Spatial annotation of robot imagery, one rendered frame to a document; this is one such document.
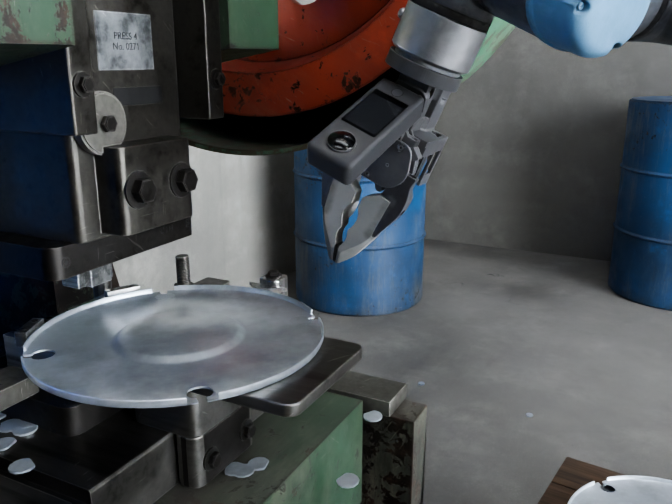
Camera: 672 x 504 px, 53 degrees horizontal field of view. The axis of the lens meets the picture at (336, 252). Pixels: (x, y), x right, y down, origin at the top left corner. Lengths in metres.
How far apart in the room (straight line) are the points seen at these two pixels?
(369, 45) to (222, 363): 0.46
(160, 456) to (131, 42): 0.39
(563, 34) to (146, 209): 0.39
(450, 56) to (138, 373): 0.39
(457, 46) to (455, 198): 3.45
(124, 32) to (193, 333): 0.29
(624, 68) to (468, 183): 1.00
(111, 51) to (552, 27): 0.38
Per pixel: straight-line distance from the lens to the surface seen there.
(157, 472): 0.69
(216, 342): 0.67
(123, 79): 0.68
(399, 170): 0.62
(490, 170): 3.96
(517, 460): 1.99
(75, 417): 0.70
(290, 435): 0.79
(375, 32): 0.90
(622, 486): 1.25
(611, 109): 3.82
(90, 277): 0.74
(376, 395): 0.87
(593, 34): 0.52
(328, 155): 0.56
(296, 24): 0.99
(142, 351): 0.66
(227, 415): 0.71
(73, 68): 0.59
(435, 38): 0.60
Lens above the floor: 1.05
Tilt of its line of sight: 16 degrees down
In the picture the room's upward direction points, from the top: straight up
